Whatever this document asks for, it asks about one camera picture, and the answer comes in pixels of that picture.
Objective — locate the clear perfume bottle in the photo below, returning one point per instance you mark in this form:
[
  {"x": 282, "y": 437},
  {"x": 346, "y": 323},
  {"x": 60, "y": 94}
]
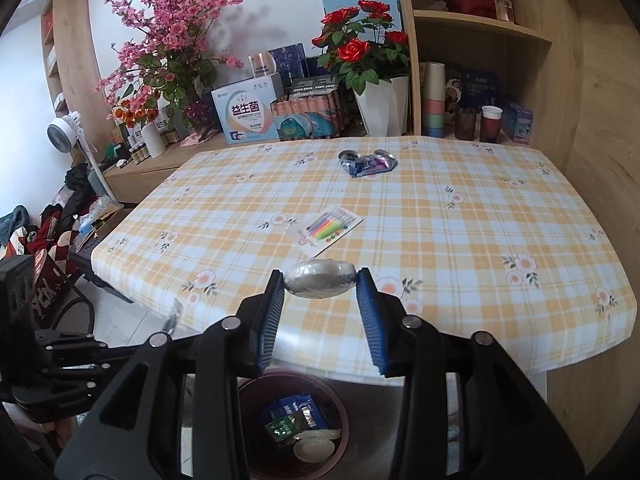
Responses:
[{"x": 504, "y": 7}]

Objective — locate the white blue carton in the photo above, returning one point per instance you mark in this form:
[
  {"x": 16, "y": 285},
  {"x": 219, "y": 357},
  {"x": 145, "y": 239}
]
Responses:
[{"x": 245, "y": 115}]

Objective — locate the red paper cup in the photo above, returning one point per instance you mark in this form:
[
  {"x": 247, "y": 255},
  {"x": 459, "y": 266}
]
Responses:
[{"x": 490, "y": 127}]

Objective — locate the pile of clothes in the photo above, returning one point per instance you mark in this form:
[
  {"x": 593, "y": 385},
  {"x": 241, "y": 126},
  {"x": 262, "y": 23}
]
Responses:
[{"x": 75, "y": 180}]

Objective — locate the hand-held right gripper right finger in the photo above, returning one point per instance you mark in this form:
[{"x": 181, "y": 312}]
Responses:
[{"x": 372, "y": 320}]

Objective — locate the peach shrink-wrapped pack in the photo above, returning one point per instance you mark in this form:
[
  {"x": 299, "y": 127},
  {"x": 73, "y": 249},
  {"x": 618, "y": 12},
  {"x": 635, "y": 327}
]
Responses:
[{"x": 305, "y": 122}]

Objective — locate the dark blue patterned box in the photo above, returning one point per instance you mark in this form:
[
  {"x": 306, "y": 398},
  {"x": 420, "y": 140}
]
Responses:
[{"x": 287, "y": 62}]

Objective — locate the row of small brown bottles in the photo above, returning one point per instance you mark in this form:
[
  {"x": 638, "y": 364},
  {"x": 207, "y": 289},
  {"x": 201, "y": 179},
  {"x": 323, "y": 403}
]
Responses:
[{"x": 137, "y": 152}]

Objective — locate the silver box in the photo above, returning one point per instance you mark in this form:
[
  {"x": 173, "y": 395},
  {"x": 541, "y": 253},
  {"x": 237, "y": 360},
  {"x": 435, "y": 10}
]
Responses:
[{"x": 262, "y": 65}]

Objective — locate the small light blue box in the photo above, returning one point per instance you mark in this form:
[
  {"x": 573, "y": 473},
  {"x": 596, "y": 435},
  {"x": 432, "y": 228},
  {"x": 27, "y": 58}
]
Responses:
[{"x": 517, "y": 122}]

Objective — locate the blue coffee box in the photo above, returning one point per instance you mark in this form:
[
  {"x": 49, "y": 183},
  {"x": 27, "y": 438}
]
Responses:
[{"x": 285, "y": 407}]

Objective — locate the black printed box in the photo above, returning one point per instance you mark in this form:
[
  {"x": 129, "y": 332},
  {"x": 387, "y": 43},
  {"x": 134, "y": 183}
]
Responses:
[{"x": 312, "y": 85}]

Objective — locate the purple foil wrapper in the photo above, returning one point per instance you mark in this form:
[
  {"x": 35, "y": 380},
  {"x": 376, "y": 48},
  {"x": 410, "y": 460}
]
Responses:
[{"x": 372, "y": 165}]

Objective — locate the tall wooden bookshelf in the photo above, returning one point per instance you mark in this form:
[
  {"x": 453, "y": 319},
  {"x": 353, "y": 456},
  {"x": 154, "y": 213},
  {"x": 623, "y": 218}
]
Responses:
[{"x": 75, "y": 35}]

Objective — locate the large light blue box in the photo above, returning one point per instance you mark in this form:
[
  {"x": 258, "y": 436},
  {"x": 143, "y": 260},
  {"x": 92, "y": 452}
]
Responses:
[{"x": 332, "y": 5}]

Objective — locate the green packet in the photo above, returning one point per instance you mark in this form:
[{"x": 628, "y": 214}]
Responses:
[{"x": 282, "y": 430}]

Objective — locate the white wall socket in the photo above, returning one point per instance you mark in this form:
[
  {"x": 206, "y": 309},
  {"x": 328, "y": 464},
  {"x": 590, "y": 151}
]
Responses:
[{"x": 222, "y": 49}]

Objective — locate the stack of pastel cups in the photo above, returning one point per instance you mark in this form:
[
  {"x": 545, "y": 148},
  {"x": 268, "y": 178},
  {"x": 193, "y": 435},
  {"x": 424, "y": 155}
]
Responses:
[{"x": 432, "y": 105}]

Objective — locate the low wooden cabinet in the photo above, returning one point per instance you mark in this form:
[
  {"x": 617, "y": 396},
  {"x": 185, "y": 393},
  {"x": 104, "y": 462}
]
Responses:
[{"x": 140, "y": 180}]

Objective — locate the red rose plant white pot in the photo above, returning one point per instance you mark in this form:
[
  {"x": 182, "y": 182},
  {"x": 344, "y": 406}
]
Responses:
[{"x": 380, "y": 110}]

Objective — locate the orange checked floral tablecloth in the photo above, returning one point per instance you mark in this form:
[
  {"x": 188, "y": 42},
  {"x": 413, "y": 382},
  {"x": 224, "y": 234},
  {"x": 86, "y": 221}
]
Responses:
[{"x": 450, "y": 260}]

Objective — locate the person's left hand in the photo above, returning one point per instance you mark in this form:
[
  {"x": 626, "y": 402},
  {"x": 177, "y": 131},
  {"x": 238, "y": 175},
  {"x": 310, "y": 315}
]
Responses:
[{"x": 50, "y": 432}]

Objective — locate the dark blue gift box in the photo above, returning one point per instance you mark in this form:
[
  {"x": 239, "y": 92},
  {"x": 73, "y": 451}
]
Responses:
[{"x": 480, "y": 85}]

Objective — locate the orange flowers tall white vase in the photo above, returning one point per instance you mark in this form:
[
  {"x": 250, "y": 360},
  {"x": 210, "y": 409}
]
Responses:
[{"x": 152, "y": 142}]

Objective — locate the white desk fan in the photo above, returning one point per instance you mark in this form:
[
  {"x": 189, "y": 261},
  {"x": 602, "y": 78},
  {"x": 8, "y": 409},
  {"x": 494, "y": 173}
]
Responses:
[{"x": 62, "y": 132}]

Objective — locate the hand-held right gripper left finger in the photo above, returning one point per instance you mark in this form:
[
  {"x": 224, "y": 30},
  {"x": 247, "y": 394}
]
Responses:
[{"x": 267, "y": 320}]

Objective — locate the brown plastic waste bin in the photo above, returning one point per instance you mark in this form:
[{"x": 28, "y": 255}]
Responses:
[{"x": 330, "y": 465}]

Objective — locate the cardboard box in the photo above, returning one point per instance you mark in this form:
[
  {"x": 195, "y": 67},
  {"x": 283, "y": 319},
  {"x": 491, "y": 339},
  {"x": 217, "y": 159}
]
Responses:
[{"x": 100, "y": 225}]

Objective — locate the pink blossom arrangement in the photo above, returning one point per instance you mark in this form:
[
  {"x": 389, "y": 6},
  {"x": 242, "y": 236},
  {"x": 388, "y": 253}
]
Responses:
[{"x": 160, "y": 35}]

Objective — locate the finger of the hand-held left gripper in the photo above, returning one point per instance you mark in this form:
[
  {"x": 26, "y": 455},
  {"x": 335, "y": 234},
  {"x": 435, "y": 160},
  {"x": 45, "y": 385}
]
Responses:
[
  {"x": 65, "y": 341},
  {"x": 60, "y": 380}
]

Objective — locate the silver oval packet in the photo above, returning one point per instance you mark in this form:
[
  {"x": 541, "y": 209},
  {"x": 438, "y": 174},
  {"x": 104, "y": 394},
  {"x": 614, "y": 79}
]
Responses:
[{"x": 320, "y": 280}]

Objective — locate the wooden shelf unit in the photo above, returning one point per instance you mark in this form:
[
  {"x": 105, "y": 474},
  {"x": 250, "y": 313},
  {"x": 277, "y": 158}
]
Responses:
[{"x": 475, "y": 22}]

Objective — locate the brown translucent cup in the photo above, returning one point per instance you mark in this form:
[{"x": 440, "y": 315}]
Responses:
[{"x": 465, "y": 125}]

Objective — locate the card of colourful brushes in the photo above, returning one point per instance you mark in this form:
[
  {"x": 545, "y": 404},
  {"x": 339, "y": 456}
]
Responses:
[{"x": 327, "y": 227}]

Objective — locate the black stool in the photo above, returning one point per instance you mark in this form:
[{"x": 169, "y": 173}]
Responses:
[{"x": 100, "y": 270}]

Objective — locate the white green paper cup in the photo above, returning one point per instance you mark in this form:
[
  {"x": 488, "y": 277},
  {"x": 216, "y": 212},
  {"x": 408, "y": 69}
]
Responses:
[{"x": 315, "y": 450}]

